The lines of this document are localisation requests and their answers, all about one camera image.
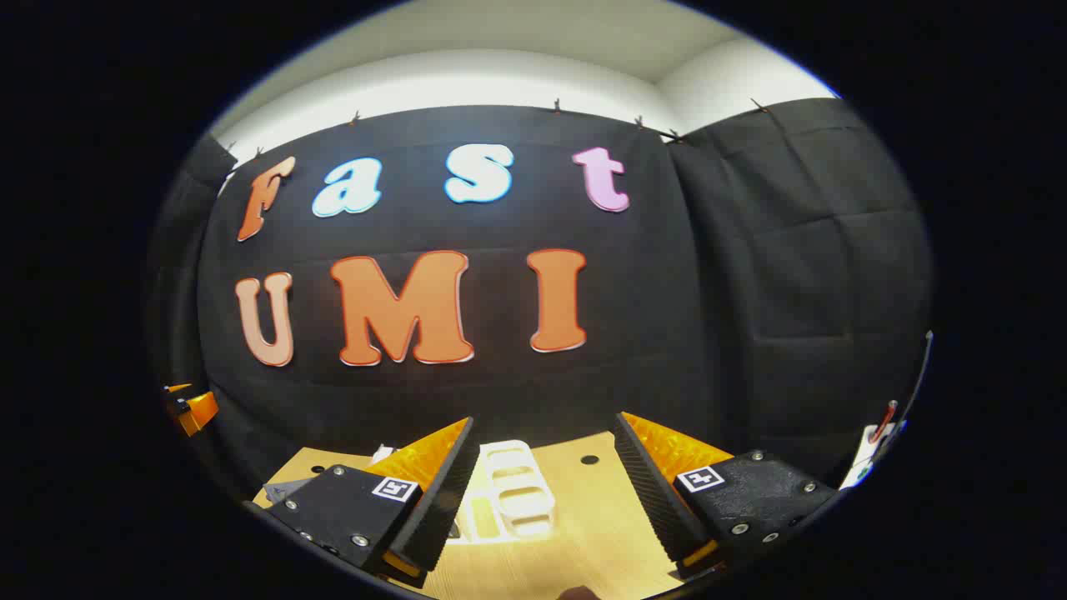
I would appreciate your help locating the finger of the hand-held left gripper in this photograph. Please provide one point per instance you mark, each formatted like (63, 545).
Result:
(198, 412)

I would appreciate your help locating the dark grey schoolbag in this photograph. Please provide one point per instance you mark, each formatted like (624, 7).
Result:
(288, 489)

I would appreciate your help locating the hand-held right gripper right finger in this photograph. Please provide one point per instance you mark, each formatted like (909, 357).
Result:
(654, 492)

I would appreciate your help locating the white plastic bookshelf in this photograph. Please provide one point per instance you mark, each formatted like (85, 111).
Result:
(517, 500)

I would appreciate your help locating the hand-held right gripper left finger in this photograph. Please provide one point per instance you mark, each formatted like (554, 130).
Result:
(438, 500)

